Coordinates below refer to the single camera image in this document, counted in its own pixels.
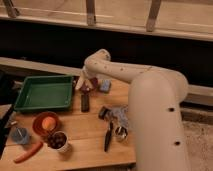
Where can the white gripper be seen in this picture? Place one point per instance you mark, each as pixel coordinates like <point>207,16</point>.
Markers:
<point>87,74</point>

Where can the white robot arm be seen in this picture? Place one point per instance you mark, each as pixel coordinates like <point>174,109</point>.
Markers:
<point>154,99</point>

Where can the purple bowl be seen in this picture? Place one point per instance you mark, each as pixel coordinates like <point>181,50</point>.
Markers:
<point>89,85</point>

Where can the orange bowl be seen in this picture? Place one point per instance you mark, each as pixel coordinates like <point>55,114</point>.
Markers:
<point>37,123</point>

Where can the dark rectangular block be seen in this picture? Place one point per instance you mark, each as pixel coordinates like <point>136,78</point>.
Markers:
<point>85,105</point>

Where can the blue sponge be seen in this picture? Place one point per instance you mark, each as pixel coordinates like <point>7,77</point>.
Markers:
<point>105,86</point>

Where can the green plastic tray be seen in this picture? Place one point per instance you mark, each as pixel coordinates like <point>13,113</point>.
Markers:
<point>40,93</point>

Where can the orange fruit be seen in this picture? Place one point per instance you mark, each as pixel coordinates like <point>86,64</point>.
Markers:
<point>48,123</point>

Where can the wooden cutting board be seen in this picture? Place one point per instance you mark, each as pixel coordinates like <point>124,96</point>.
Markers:
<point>86,134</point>

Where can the white cup of grapes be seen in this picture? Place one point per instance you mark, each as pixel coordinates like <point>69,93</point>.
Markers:
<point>58,141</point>

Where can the small metal cup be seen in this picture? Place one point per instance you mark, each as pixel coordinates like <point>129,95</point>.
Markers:
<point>121,133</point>

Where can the orange carrot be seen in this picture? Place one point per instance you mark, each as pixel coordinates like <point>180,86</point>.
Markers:
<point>29,153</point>

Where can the black handled knife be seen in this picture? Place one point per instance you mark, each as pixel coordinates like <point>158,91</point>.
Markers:
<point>108,136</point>

